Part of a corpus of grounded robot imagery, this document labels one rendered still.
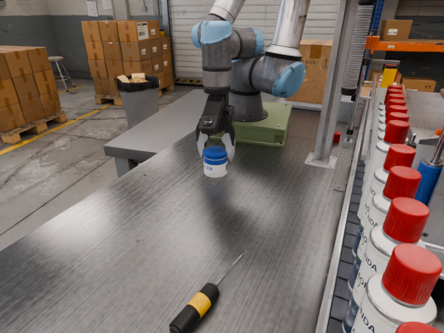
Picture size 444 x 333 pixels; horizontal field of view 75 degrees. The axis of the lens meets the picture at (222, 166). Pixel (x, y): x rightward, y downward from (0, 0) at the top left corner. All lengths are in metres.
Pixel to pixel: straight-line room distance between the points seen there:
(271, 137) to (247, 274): 0.59
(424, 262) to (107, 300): 0.46
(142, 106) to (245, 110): 2.29
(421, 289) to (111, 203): 0.66
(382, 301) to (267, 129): 0.81
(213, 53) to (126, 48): 3.77
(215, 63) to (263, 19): 4.59
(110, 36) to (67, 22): 2.72
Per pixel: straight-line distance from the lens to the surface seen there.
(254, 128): 1.03
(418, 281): 0.27
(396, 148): 0.46
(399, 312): 0.29
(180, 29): 5.72
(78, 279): 0.61
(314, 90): 1.52
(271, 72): 0.95
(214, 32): 0.74
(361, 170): 0.85
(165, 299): 0.54
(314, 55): 1.50
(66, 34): 7.30
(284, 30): 0.96
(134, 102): 3.26
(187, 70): 5.77
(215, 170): 0.82
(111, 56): 4.63
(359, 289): 0.39
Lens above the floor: 1.25
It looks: 28 degrees down
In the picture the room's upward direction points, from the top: straight up
